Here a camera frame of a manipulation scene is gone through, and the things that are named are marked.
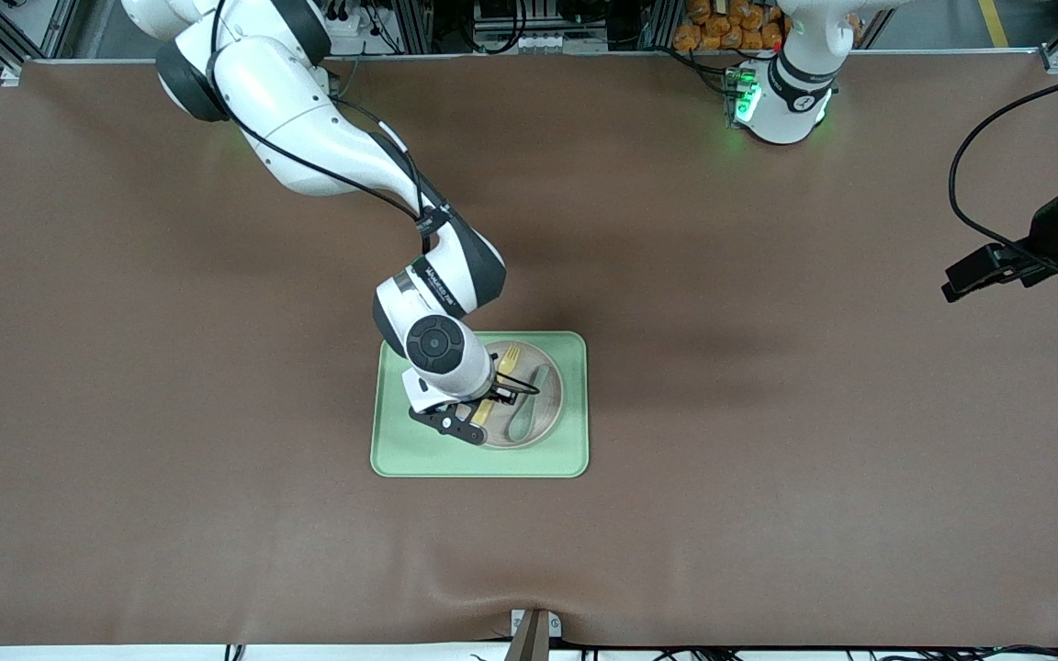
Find yellow plastic fork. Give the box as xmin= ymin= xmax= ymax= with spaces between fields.
xmin=472 ymin=344 xmax=523 ymax=426

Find beige round plate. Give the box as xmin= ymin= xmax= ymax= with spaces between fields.
xmin=465 ymin=340 xmax=565 ymax=450

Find green plastic spoon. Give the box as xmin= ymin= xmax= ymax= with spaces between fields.
xmin=505 ymin=364 xmax=550 ymax=442

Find light green rectangular tray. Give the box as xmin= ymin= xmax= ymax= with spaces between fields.
xmin=370 ymin=330 xmax=591 ymax=479

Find brown table cover mat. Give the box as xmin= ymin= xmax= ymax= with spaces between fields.
xmin=0 ymin=50 xmax=1058 ymax=649

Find white terminal strip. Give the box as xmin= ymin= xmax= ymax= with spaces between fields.
xmin=477 ymin=31 xmax=568 ymax=53

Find orange snack packets pile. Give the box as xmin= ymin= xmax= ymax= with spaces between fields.
xmin=673 ymin=0 xmax=862 ymax=52

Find white power strip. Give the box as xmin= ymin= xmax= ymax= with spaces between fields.
xmin=322 ymin=7 xmax=376 ymax=39

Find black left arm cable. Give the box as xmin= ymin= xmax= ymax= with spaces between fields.
xmin=949 ymin=62 xmax=1058 ymax=276

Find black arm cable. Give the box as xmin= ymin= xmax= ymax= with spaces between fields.
xmin=949 ymin=62 xmax=1058 ymax=276
xmin=208 ymin=0 xmax=544 ymax=400

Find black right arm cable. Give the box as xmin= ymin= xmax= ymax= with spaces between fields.
xmin=208 ymin=0 xmax=544 ymax=400

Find metal table clamp bracket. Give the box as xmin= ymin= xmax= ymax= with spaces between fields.
xmin=503 ymin=608 xmax=563 ymax=661

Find aluminium frame post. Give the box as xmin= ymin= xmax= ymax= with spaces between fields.
xmin=642 ymin=0 xmax=682 ymax=51
xmin=391 ymin=0 xmax=435 ymax=54

